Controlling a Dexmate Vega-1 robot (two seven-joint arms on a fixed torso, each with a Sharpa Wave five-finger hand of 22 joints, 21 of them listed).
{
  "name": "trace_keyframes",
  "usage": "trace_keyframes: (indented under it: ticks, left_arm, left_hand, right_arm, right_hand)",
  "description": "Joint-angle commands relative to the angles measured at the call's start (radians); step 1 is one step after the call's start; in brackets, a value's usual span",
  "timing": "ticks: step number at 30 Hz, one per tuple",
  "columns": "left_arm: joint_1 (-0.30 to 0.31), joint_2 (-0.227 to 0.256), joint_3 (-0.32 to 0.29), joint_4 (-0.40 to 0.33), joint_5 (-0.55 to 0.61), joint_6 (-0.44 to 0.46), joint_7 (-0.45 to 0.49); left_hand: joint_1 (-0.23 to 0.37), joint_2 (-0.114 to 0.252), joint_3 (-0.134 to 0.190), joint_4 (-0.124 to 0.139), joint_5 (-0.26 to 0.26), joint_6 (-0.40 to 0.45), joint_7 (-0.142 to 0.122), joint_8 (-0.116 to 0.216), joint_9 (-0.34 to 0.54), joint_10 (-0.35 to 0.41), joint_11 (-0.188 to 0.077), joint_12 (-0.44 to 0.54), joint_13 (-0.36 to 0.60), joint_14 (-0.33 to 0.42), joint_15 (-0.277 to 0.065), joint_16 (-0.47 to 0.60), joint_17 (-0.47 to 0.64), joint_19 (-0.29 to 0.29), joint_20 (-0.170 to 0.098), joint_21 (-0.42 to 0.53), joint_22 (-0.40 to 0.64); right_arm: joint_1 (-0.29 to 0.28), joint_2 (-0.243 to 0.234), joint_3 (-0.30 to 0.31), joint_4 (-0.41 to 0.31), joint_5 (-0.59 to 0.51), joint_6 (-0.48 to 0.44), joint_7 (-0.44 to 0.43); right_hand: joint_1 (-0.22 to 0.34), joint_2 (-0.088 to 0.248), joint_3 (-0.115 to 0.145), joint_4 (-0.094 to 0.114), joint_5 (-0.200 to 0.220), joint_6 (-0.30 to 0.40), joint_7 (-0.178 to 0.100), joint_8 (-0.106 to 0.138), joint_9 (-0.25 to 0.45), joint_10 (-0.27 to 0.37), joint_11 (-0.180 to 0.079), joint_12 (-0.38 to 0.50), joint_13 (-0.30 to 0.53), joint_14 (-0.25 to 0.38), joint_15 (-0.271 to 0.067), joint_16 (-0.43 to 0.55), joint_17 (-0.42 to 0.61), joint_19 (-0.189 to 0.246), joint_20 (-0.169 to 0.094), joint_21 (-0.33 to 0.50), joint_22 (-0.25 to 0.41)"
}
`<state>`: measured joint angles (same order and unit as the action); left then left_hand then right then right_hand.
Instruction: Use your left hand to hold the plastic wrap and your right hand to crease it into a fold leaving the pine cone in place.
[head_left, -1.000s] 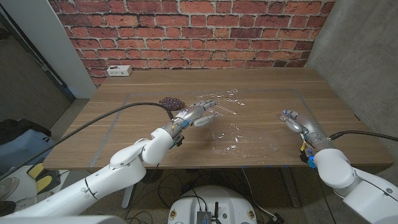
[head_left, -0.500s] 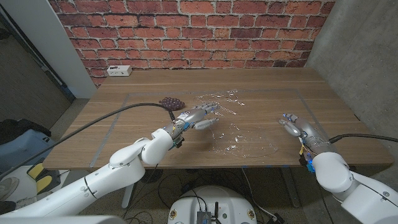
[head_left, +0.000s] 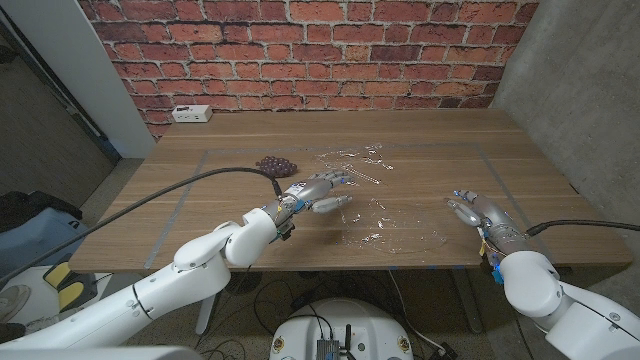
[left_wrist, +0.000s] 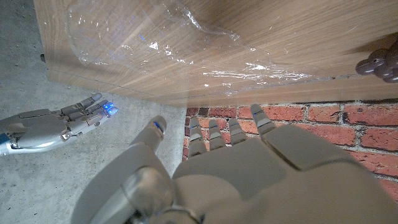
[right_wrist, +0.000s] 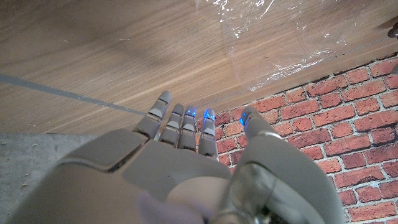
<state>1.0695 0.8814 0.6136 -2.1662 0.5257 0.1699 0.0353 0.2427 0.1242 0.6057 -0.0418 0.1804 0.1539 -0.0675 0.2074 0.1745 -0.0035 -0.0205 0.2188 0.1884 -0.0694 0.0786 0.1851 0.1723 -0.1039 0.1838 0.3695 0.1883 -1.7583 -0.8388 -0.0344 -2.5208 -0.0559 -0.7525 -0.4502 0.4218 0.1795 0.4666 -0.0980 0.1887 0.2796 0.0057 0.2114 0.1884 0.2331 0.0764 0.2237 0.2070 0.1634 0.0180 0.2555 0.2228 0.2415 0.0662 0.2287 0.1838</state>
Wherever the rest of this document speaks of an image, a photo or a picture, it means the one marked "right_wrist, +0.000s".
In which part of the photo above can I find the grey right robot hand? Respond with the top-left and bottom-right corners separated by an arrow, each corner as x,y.
6,90 -> 348,224

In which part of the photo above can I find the clear plastic wrap sheet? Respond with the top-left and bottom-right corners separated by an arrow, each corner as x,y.
195,0 -> 398,93

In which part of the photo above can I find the red brick print backdrop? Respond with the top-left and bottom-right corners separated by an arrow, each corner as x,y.
195,52 -> 398,224

